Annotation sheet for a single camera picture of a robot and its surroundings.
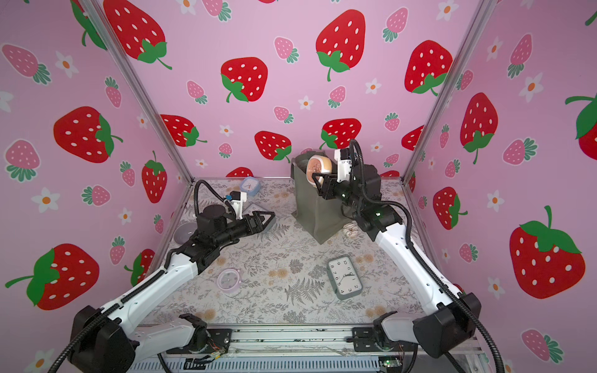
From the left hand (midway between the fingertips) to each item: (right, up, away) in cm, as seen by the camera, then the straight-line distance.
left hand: (271, 215), depth 75 cm
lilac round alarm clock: (-17, -25, +9) cm, 31 cm away
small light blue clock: (-16, +12, +39) cm, 44 cm away
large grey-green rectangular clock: (+25, -24, +10) cm, 36 cm away
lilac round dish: (-40, -8, +21) cm, 46 cm away
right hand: (+14, +12, -7) cm, 20 cm away
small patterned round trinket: (+31, -8, +25) cm, 41 cm away
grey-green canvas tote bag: (+17, -2, +10) cm, 20 cm away
